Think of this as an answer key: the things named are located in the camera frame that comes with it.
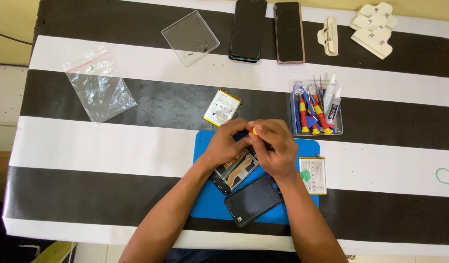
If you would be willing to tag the person's right hand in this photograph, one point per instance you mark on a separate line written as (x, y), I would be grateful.
(279, 149)

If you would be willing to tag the person's left hand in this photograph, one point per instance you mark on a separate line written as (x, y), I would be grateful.
(224, 146)

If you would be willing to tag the person's right fingers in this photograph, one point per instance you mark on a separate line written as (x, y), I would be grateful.
(263, 137)

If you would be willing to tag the person's left fingers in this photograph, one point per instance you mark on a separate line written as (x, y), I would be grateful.
(237, 126)

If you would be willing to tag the red yellow-capped screwdriver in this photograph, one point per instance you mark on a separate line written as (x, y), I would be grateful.
(254, 131)

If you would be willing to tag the phone frame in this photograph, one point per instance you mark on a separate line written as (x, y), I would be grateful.
(235, 173)

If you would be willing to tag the white yellow-edged phone battery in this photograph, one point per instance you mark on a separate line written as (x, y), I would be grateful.
(222, 107)

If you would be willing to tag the red and yellow screwdriver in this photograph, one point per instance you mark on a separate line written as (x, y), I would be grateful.
(321, 118)
(303, 117)

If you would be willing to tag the blue plastic pry tool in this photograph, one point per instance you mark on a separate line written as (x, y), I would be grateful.
(312, 121)

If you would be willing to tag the dark blue phone back cover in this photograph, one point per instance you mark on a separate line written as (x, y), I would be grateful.
(253, 199)

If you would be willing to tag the white battery with green sticker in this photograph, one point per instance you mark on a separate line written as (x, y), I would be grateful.
(314, 177)

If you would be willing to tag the black-labelled glue tube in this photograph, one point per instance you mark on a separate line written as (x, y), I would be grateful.
(332, 111)

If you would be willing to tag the metal tweezers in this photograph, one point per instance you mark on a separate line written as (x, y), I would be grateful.
(317, 86)

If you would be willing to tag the clear plastic tool tray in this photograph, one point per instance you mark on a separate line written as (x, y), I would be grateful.
(338, 126)

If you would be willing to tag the white glue tube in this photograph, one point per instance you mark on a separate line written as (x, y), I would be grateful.
(329, 93)

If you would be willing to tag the blue repair mat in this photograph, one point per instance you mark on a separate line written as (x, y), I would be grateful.
(210, 201)

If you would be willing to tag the black smartphone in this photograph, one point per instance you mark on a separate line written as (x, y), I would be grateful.
(248, 29)

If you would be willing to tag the clear square plastic lid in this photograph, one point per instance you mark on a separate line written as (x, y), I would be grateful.
(189, 38)

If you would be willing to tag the pink-edged smartphone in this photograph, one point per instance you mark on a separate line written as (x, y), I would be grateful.
(289, 33)

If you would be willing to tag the cream plastic clamp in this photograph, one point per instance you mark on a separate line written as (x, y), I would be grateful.
(328, 36)
(378, 9)
(372, 43)
(372, 22)

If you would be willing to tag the person's dark blue shirt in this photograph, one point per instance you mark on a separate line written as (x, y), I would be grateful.
(231, 256)

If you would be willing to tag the black and white striped tablecloth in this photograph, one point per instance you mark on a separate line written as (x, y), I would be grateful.
(100, 153)

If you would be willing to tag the clear zip plastic bag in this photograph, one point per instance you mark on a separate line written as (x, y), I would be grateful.
(98, 89)

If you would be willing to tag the green rubber band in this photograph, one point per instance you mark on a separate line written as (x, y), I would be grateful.
(437, 175)

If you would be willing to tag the yellow bag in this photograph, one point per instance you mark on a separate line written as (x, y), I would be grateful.
(52, 254)

